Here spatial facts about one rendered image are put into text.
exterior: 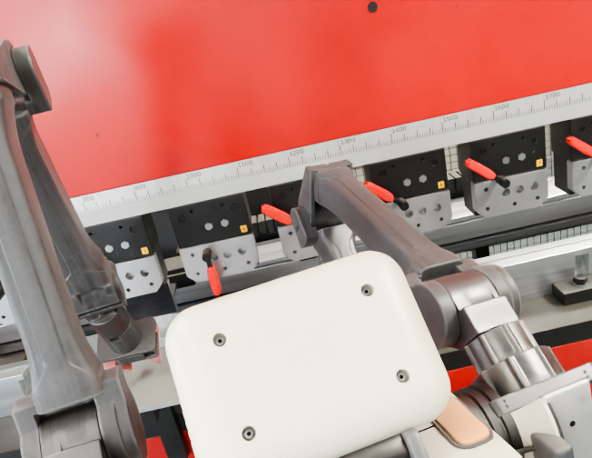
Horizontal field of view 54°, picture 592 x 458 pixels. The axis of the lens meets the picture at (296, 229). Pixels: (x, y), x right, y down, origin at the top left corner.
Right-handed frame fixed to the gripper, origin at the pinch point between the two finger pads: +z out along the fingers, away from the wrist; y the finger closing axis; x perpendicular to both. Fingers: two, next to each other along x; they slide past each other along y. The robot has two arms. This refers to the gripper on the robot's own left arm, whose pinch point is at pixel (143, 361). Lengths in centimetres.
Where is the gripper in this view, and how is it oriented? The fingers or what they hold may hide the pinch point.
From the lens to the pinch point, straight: 114.2
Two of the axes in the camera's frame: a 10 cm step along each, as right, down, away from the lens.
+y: -9.7, 2.3, -0.1
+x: 1.9, 7.6, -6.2
